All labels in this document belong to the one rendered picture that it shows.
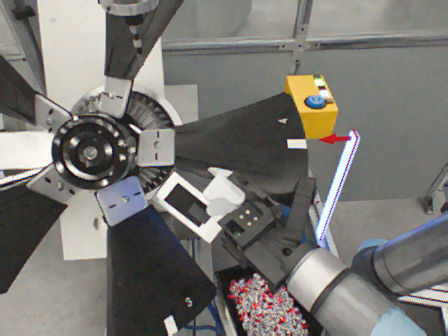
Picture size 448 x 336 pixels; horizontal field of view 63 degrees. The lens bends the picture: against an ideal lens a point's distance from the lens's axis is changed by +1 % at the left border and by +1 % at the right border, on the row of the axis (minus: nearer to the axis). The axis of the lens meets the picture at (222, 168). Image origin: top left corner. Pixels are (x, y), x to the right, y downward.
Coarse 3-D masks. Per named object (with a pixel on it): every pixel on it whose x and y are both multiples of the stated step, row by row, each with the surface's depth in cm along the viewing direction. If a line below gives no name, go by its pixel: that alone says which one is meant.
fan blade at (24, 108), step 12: (0, 60) 55; (0, 72) 57; (12, 72) 56; (0, 84) 58; (12, 84) 57; (24, 84) 57; (0, 96) 61; (12, 96) 59; (24, 96) 58; (0, 108) 64; (12, 108) 62; (24, 108) 61; (24, 120) 64
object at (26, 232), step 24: (0, 192) 58; (24, 192) 59; (0, 216) 60; (24, 216) 62; (48, 216) 65; (0, 240) 63; (24, 240) 66; (0, 264) 66; (24, 264) 69; (0, 288) 69
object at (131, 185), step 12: (132, 180) 66; (108, 192) 62; (120, 192) 63; (132, 192) 65; (108, 204) 61; (120, 204) 63; (132, 204) 65; (144, 204) 67; (108, 216) 61; (120, 216) 62
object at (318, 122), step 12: (288, 84) 96; (300, 84) 95; (312, 84) 95; (324, 84) 95; (300, 96) 91; (324, 96) 91; (300, 108) 88; (312, 108) 88; (324, 108) 88; (336, 108) 88; (312, 120) 89; (324, 120) 90; (312, 132) 92; (324, 132) 92
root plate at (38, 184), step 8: (48, 168) 59; (40, 176) 59; (48, 176) 60; (56, 176) 61; (32, 184) 60; (40, 184) 60; (48, 184) 61; (56, 184) 62; (40, 192) 62; (48, 192) 63; (56, 192) 64; (64, 192) 64; (56, 200) 65; (64, 200) 66
